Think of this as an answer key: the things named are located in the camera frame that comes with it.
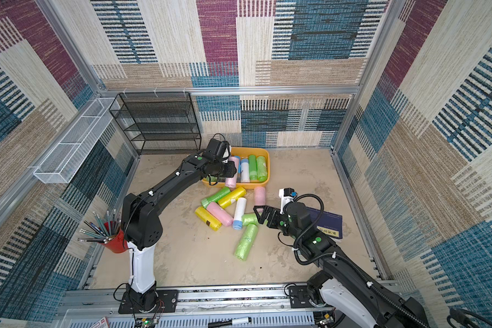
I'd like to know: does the black mesh shelf rack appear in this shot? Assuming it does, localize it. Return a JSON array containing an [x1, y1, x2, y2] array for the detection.
[[109, 92, 202, 155]]

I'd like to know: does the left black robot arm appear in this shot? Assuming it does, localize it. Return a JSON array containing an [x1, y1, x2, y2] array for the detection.
[[118, 138, 237, 314]]

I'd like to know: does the black marker pen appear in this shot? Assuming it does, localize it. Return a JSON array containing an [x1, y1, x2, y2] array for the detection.
[[207, 317, 252, 328]]

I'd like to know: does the white roll blue end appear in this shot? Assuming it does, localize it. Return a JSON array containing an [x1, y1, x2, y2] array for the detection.
[[232, 198, 247, 230]]

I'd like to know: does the white wire wall basket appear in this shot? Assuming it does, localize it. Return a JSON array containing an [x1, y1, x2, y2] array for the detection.
[[34, 98, 114, 184]]

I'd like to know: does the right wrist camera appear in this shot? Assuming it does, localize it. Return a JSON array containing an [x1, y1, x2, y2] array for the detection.
[[279, 188, 297, 215]]

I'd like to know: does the small yellow roll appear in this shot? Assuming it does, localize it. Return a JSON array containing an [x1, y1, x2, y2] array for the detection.
[[195, 206, 222, 231]]

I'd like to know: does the yellow roll near box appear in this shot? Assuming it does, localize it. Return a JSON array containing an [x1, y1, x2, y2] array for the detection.
[[217, 187, 246, 209]]

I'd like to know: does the thin dark green roll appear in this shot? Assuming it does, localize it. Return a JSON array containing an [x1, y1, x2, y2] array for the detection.
[[248, 154, 258, 182]]

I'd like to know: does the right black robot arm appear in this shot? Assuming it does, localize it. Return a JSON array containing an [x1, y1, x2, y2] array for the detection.
[[254, 202, 429, 327]]

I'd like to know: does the pink roll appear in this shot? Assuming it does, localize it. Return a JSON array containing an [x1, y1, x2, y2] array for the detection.
[[206, 202, 234, 227], [225, 157, 240, 189], [254, 187, 266, 213]]

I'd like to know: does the light green roll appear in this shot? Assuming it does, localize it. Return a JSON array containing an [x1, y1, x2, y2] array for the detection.
[[242, 213, 258, 227], [235, 224, 258, 261], [256, 156, 268, 183]]

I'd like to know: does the red pencil cup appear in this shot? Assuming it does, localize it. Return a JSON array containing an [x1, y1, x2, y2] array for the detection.
[[78, 210, 128, 254]]

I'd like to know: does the green roll near box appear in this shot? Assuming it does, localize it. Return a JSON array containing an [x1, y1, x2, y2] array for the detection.
[[201, 187, 231, 209]]

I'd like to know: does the yellow plastic storage box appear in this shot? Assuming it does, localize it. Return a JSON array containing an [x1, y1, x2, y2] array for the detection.
[[200, 146, 271, 190]]

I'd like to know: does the dark blue notebook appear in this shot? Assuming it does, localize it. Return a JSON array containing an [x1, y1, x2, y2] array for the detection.
[[316, 211, 343, 240]]

